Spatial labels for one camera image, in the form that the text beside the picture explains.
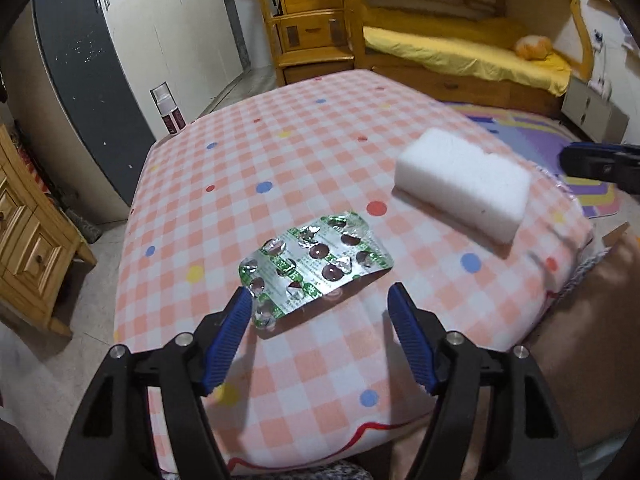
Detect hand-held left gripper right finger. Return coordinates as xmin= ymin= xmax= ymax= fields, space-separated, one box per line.
xmin=387 ymin=282 xmax=583 ymax=480

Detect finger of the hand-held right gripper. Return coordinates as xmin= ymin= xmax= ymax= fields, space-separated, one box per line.
xmin=558 ymin=141 xmax=640 ymax=189

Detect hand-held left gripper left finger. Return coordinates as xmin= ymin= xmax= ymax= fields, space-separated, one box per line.
xmin=55 ymin=286 xmax=254 ymax=480

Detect green silver blister pack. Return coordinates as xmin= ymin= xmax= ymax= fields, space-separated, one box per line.
xmin=239 ymin=211 xmax=394 ymax=331

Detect small white bedside cabinet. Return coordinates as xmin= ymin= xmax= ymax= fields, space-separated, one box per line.
xmin=560 ymin=77 xmax=632 ymax=144

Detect cardboard box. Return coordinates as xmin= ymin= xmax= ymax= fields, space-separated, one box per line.
xmin=601 ymin=221 xmax=632 ymax=249

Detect rainbow patterned rug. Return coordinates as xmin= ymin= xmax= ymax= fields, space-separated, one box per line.
xmin=440 ymin=101 xmax=622 ymax=219

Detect wooden bunk bed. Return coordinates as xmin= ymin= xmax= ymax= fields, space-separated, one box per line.
xmin=340 ymin=0 xmax=597 ymax=117

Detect orange plush toy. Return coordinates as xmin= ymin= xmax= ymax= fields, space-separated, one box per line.
xmin=514 ymin=33 xmax=556 ymax=62

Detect white foam block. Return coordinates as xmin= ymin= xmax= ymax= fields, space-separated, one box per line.
xmin=394 ymin=127 xmax=532 ymax=246

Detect person's grey knit garment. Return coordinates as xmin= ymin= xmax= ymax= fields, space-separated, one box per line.
xmin=277 ymin=460 xmax=373 ymax=480

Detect yellow bed sheet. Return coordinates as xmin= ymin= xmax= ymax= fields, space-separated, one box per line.
xmin=362 ymin=16 xmax=574 ymax=97

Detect pink checked dotted tablecloth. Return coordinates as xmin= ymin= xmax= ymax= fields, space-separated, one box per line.
xmin=114 ymin=69 xmax=596 ymax=476

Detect wooden cabinet with drawers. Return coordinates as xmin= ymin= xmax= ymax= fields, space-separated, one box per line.
xmin=0 ymin=125 xmax=98 ymax=339

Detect small spray bottle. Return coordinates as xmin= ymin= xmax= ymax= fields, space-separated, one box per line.
xmin=150 ymin=82 xmax=176 ymax=137

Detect folded patterned umbrella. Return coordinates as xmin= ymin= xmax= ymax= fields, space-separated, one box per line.
xmin=10 ymin=120 xmax=103 ymax=243

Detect white and grey wardrobe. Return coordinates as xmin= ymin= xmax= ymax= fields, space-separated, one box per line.
xmin=32 ymin=0 xmax=253 ymax=211

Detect wooden stair drawers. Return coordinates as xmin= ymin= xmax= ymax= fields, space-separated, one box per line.
xmin=252 ymin=0 xmax=359 ymax=86

